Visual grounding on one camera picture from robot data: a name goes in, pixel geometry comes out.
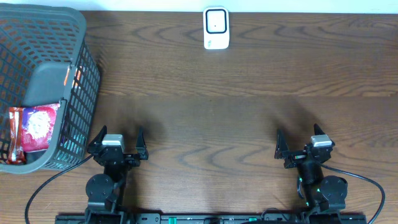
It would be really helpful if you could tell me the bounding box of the red brown snack wrapper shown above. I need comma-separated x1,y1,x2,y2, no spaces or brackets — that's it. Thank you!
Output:
7,107,25,165

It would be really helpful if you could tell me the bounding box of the red purple tissue pack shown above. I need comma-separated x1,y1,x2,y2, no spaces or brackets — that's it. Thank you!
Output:
21,103,60,152

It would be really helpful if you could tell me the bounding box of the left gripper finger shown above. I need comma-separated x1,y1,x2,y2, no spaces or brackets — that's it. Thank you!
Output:
88,125,107,149
135,127,149,160

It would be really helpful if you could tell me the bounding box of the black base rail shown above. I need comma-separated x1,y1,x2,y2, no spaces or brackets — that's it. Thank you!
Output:
55,213,367,224

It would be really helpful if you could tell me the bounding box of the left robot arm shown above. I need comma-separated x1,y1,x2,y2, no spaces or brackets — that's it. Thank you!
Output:
83,126,149,223

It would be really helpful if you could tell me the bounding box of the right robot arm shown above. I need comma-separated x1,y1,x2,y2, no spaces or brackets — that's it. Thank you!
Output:
274,124,348,223

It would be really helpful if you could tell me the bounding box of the white barcode scanner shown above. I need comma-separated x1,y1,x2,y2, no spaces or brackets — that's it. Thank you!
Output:
203,6,230,50

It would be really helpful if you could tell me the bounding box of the grey plastic mesh basket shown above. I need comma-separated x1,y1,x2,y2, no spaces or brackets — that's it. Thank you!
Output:
1,3,101,174

